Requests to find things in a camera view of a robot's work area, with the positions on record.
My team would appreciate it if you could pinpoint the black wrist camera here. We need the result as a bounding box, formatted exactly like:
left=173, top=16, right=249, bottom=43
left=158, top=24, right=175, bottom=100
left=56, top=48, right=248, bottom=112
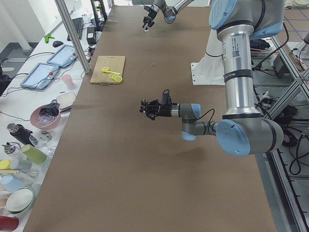
left=161, top=89, right=172, bottom=105

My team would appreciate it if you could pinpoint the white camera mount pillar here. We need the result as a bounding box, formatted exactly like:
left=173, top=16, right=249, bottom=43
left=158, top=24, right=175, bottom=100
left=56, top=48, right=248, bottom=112
left=191, top=29, right=225, bottom=86

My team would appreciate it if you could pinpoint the green clamp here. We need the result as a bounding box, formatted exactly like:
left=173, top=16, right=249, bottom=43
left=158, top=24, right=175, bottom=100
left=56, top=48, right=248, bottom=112
left=44, top=33, right=54, bottom=44

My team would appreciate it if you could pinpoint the black power adapter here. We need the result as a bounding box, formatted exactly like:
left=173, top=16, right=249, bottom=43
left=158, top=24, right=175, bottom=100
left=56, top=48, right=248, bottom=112
left=86, top=27, right=96, bottom=45

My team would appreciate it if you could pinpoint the far blue teach pendant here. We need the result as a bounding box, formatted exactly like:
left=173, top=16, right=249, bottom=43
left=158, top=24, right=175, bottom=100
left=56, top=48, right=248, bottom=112
left=47, top=45, right=77, bottom=68

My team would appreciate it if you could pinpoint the glass oil bottle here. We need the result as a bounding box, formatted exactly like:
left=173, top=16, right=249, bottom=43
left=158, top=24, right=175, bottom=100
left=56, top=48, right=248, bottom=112
left=2, top=142, right=27, bottom=160

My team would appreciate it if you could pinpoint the yellow cup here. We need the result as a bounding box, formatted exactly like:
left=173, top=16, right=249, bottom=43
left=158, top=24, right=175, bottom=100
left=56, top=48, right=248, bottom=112
left=0, top=159, right=11, bottom=170

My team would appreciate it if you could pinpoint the aluminium frame post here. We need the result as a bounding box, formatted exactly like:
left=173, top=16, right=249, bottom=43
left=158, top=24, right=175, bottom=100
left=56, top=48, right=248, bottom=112
left=55, top=0, right=90, bottom=74

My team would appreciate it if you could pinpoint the black computer mouse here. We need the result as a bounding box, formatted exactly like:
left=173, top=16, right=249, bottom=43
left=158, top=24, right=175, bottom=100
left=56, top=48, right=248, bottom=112
left=52, top=41, right=63, bottom=48

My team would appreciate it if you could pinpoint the black water bottle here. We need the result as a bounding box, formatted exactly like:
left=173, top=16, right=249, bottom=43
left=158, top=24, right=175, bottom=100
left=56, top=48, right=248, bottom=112
left=7, top=123, right=33, bottom=145

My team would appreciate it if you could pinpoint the red cup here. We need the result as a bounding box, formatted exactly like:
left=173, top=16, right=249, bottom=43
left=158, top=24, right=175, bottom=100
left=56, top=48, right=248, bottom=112
left=0, top=216, right=19, bottom=232

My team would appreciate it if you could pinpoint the blue teach pendant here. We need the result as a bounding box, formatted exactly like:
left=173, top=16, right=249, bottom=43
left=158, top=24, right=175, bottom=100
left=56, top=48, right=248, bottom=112
left=47, top=45, right=77, bottom=68
left=20, top=63, right=60, bottom=90

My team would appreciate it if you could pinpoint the green plastic cup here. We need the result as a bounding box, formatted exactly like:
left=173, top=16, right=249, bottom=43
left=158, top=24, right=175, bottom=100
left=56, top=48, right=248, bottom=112
left=21, top=145, right=47, bottom=164

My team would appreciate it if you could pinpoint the light blue cup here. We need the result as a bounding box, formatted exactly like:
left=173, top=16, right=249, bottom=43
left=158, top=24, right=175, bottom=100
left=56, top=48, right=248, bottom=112
left=0, top=175, right=24, bottom=193

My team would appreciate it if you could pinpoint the white green bowl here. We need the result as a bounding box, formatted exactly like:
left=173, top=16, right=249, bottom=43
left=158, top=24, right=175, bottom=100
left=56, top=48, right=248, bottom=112
left=6, top=188, right=35, bottom=214

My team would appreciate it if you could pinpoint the near blue teach pendant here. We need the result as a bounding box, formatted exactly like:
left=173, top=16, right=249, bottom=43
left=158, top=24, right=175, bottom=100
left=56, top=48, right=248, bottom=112
left=20, top=63, right=60, bottom=90

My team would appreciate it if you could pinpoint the pink bowl with ice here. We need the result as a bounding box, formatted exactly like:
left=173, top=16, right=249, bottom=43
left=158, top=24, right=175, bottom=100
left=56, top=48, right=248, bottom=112
left=30, top=103, right=61, bottom=130

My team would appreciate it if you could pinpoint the pink plastic cup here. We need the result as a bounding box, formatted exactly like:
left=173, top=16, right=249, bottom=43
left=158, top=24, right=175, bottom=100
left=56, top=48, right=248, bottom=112
left=62, top=74, right=74, bottom=87

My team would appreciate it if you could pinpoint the black keyboard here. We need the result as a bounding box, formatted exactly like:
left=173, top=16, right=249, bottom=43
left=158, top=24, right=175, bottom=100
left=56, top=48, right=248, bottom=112
left=72, top=17, right=84, bottom=40

